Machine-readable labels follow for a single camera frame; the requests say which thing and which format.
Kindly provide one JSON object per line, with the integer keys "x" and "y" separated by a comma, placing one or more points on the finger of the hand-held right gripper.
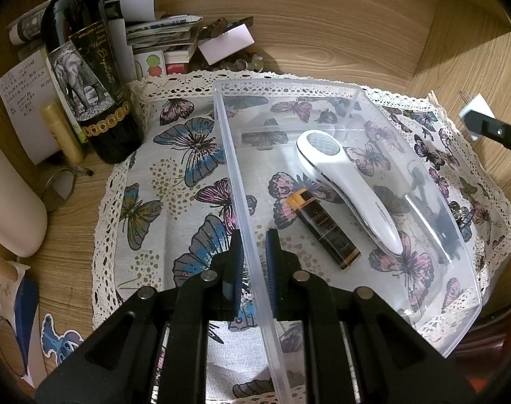
{"x": 497, "y": 130}

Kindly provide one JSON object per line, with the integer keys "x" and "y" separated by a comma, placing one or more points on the green and red sticker sheet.
{"x": 152, "y": 64}

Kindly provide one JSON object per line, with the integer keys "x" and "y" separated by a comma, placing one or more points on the pink sticky note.
{"x": 226, "y": 44}

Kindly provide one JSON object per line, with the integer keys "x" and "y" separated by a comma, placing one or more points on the pale yellow lip balm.
{"x": 62, "y": 134}

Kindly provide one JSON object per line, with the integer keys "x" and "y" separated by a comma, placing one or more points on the butterfly print lace cloth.
{"x": 175, "y": 202}

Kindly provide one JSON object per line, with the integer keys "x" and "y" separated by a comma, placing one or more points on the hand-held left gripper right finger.
{"x": 274, "y": 269}

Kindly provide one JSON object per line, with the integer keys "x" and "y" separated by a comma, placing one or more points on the pile of folded papers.
{"x": 146, "y": 21}

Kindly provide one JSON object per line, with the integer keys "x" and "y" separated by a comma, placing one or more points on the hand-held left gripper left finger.
{"x": 237, "y": 269}

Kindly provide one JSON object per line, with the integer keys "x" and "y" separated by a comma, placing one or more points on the handwritten white note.
{"x": 24, "y": 105}

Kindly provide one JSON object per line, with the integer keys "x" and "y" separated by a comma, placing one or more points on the blue and white booklet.
{"x": 24, "y": 315}

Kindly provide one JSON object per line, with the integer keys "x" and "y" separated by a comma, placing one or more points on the white plastic bottle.
{"x": 9, "y": 202}

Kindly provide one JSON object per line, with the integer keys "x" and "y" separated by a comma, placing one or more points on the blue cartoon sticker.
{"x": 58, "y": 341}

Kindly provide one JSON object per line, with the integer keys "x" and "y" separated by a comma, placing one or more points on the dark wine bottle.
{"x": 91, "y": 29}

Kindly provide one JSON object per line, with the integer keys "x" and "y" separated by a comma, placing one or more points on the white handheld lint remover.
{"x": 343, "y": 172}

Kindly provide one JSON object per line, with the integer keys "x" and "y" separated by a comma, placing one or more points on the clear plastic container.
{"x": 246, "y": 202}

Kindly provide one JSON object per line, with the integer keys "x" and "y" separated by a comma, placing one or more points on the stack of small cards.
{"x": 179, "y": 59}

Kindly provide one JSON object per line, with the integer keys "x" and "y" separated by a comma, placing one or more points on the small white card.
{"x": 476, "y": 103}

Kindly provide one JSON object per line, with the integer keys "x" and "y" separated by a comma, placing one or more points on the black and gold tube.
{"x": 322, "y": 229}

